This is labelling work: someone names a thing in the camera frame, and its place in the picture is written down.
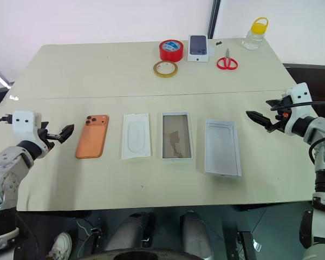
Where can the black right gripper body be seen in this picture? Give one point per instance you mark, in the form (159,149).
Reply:
(283,120)

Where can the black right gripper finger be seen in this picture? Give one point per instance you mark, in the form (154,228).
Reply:
(276,103)
(260,117)

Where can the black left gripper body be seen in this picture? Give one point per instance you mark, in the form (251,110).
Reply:
(44,138)

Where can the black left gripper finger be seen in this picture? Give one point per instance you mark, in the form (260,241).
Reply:
(66,132)
(44,125)

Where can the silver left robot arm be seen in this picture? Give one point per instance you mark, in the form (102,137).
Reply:
(5,173)

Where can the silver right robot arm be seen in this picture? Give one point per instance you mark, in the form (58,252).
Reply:
(323,162)

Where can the open white phone box base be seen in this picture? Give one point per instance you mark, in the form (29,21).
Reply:
(176,135)

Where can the closed phone box purple print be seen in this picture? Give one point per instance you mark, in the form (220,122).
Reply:
(198,47)

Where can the orange smartphone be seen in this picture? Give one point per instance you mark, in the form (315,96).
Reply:
(92,140)

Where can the white paper insert tray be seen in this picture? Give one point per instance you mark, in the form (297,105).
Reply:
(136,136)

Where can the clear jar yellow lid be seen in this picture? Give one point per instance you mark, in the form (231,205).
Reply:
(254,36)

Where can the small black clip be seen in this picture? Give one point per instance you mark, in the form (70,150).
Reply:
(219,43)

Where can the clear plastic wrapper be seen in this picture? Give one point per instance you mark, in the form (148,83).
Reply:
(211,50)

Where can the dark vertical pole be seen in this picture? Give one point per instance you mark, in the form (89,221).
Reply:
(214,19)

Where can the white shoe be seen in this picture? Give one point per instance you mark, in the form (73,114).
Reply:
(61,245)

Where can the red tape roll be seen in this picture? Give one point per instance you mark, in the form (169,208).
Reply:
(171,52)

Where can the tan tape roll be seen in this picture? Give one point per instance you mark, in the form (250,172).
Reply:
(157,71)

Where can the grey rounded leg shell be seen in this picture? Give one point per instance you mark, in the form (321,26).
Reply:
(195,233)
(130,233)

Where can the dark round base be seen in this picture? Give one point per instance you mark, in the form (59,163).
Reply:
(143,254)

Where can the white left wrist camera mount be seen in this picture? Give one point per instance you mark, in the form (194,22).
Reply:
(23,124)

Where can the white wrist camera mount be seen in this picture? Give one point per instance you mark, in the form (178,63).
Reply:
(23,124)
(300,94)

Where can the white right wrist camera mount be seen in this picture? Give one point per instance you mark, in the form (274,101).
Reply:
(300,94)

